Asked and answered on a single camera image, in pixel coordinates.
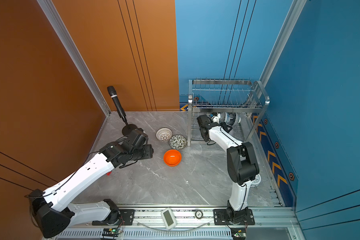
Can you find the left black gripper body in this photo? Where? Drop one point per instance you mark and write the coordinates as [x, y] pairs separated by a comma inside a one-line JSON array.
[[146, 152]]

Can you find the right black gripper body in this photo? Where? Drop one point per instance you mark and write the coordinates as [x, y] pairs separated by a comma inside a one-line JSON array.
[[205, 139]]

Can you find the orange bowl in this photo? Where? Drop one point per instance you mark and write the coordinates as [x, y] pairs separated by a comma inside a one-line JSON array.
[[172, 158]]

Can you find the dark flower-shaped bowl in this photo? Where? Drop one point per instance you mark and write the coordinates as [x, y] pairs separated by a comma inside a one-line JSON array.
[[237, 119]]

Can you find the lavender bowl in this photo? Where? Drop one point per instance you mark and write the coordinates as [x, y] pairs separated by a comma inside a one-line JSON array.
[[218, 118]]

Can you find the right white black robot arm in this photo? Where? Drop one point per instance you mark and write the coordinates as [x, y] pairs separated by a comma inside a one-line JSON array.
[[242, 167]]

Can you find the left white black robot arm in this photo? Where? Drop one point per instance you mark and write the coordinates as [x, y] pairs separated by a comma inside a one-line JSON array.
[[53, 209]]

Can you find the steel two-tier dish rack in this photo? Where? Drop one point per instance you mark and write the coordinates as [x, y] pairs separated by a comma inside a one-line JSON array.
[[247, 98]]

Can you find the white red patterned bowl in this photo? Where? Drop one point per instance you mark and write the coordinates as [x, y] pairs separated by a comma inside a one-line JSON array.
[[164, 134]]

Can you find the black microphone on stand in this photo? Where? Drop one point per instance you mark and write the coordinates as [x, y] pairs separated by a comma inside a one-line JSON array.
[[127, 129]]

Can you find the green floral patterned bowl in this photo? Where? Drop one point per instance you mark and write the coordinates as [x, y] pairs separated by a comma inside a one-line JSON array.
[[178, 142]]

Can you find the white digital timer display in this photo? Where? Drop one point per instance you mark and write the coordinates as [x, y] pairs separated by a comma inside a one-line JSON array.
[[169, 218]]

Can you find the white analog alarm clock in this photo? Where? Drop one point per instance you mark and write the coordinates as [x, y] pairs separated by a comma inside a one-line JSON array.
[[256, 181]]

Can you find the small round gauge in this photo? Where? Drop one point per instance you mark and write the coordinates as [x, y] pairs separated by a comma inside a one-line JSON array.
[[199, 214]]

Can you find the left circuit board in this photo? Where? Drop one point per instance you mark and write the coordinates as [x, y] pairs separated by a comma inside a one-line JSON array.
[[112, 234]]

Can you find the circuit board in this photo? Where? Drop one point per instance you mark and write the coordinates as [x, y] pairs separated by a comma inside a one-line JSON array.
[[112, 234], [238, 234]]

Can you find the right circuit board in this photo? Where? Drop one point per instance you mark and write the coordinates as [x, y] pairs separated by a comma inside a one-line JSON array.
[[238, 234]]

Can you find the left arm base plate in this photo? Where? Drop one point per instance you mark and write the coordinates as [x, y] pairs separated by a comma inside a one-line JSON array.
[[127, 216]]

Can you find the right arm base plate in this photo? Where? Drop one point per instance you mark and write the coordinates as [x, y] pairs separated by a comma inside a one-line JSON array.
[[220, 216]]

